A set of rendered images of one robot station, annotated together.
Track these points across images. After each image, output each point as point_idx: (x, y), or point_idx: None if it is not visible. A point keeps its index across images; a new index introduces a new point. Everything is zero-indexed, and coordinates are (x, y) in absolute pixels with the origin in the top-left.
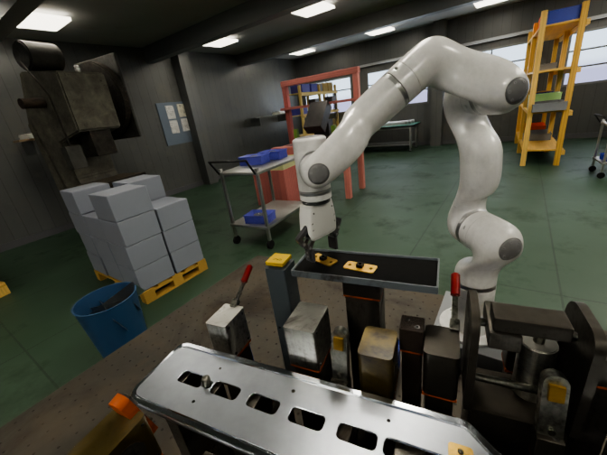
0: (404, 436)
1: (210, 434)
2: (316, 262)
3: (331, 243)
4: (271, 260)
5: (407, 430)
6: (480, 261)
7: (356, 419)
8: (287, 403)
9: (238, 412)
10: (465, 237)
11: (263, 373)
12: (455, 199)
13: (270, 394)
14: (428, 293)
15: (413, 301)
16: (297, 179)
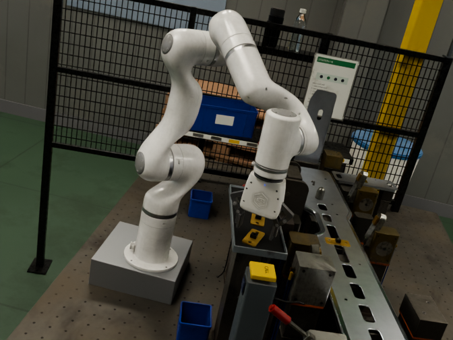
0: (335, 255)
1: (406, 335)
2: (259, 241)
3: (240, 221)
4: (271, 274)
5: (331, 253)
6: (197, 180)
7: (340, 270)
8: (356, 300)
9: (382, 324)
10: (183, 169)
11: (346, 319)
12: (172, 140)
13: (357, 310)
14: (50, 291)
15: (70, 305)
16: (286, 158)
